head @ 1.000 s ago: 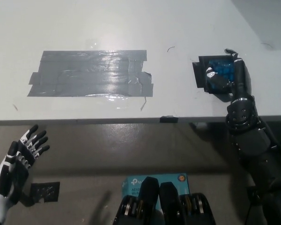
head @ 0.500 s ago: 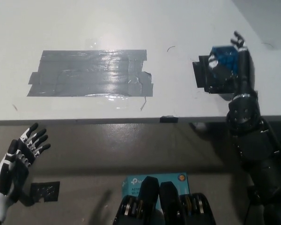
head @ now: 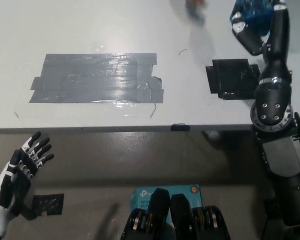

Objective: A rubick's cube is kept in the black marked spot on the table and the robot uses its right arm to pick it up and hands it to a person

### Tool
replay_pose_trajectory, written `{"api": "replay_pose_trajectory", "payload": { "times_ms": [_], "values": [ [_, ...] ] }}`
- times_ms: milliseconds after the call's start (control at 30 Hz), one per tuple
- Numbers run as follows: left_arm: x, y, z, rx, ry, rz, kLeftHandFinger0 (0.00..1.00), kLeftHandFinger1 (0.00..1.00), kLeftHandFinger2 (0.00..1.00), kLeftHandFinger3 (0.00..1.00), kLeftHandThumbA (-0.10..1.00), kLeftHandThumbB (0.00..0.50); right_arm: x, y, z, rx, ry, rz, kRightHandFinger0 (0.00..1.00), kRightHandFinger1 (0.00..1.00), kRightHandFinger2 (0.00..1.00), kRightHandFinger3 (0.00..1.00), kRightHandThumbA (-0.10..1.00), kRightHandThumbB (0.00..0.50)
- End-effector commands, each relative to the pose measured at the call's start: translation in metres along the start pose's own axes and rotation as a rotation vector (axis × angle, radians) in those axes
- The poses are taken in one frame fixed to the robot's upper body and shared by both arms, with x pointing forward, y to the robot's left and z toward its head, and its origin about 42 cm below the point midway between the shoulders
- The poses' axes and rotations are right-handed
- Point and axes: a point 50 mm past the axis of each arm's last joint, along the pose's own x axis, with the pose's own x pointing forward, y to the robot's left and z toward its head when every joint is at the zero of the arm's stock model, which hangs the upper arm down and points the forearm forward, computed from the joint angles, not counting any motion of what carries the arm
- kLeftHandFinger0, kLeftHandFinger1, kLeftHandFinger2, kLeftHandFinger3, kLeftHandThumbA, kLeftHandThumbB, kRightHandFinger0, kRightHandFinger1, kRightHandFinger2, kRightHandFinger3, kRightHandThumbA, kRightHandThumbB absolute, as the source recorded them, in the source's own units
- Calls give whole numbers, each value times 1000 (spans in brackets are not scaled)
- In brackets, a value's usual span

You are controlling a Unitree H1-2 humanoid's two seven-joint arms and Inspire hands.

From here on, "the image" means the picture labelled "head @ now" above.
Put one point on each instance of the person's hand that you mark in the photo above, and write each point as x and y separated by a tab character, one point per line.
195	6

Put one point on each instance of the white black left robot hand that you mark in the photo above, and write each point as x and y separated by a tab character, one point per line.
20	175

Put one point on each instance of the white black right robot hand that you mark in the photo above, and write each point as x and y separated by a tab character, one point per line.
278	50

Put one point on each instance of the blue rubik's cube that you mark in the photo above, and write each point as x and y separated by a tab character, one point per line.
257	15

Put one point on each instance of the black floor tape patch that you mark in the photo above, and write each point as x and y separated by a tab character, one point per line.
48	203

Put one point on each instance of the black tape patch on table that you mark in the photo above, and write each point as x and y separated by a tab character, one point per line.
227	77

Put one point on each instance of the small black tape strip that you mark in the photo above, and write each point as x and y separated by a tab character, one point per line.
180	127

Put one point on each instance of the teal router cardboard box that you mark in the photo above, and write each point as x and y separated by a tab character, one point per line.
142	196

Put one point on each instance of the grey duct tape patch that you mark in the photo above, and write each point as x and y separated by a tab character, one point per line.
90	77

